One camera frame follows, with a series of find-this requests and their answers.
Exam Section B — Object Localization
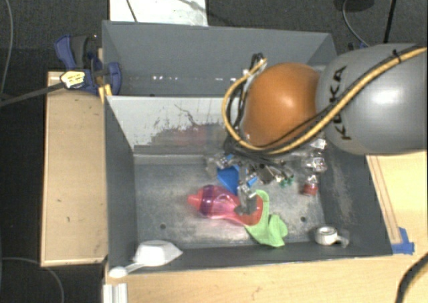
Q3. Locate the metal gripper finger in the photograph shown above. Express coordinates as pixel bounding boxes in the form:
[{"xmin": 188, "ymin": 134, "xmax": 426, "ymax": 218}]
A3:
[
  {"xmin": 206, "ymin": 155, "xmax": 230, "ymax": 176},
  {"xmin": 234, "ymin": 184, "xmax": 259, "ymax": 216}
]

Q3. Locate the blue block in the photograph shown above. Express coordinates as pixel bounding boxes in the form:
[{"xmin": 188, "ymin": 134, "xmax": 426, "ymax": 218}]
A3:
[{"xmin": 216, "ymin": 165, "xmax": 242, "ymax": 196}]

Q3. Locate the pink plastic sippy bottle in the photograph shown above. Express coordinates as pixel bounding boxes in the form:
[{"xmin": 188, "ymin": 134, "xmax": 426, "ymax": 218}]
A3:
[{"xmin": 187, "ymin": 184, "xmax": 265, "ymax": 227}]

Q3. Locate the green cloth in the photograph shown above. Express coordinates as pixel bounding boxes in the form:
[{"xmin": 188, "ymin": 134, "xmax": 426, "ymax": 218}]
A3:
[{"xmin": 243, "ymin": 189, "xmax": 289, "ymax": 248}]

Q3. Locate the clear plastic bottle red cap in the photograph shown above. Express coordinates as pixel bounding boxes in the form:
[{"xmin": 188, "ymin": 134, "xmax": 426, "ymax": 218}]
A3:
[{"xmin": 299, "ymin": 137, "xmax": 329, "ymax": 197}]

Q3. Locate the white tape roll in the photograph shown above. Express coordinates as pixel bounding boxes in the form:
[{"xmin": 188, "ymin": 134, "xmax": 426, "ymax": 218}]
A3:
[{"xmin": 313, "ymin": 225, "xmax": 350, "ymax": 248}]

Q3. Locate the white measuring scoop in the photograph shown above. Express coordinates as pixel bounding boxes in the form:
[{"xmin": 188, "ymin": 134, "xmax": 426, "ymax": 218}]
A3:
[{"xmin": 108, "ymin": 239, "xmax": 184, "ymax": 279}]

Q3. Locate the grey metal bin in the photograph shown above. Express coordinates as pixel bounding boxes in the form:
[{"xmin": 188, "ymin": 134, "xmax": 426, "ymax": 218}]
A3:
[{"xmin": 101, "ymin": 19, "xmax": 394, "ymax": 275}]

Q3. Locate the pale wood board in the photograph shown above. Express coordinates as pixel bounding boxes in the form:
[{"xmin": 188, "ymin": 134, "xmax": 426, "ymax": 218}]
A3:
[{"xmin": 40, "ymin": 70, "xmax": 110, "ymax": 268}]

